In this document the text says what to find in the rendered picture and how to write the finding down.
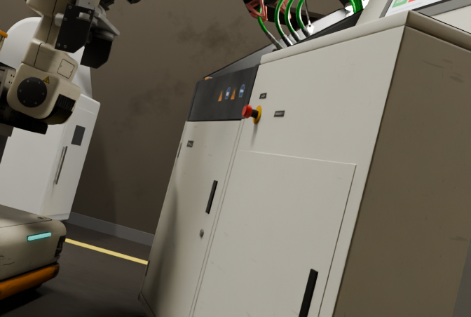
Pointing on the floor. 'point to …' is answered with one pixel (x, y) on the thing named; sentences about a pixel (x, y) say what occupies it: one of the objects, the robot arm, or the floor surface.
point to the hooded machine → (45, 143)
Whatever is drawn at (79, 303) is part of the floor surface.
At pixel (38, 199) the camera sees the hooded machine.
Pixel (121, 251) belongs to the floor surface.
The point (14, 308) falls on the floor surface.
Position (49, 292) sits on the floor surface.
